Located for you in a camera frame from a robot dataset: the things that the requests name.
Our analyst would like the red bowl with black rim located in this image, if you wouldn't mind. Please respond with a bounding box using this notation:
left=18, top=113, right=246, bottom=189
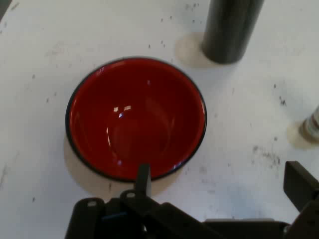
left=65, top=57, right=207, bottom=183

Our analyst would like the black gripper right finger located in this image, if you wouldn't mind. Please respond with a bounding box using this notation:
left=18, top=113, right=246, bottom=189
left=283, top=160, right=319, bottom=239

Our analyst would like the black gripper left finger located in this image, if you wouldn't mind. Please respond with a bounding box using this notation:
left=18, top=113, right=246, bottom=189
left=64, top=163, right=225, bottom=239

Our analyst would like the clear plastic jar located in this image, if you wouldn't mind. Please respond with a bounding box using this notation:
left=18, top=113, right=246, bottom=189
left=201, top=0, right=265, bottom=65

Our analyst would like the spice bottle with green cap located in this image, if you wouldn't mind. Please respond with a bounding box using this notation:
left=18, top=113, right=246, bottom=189
left=299, top=106, right=319, bottom=144

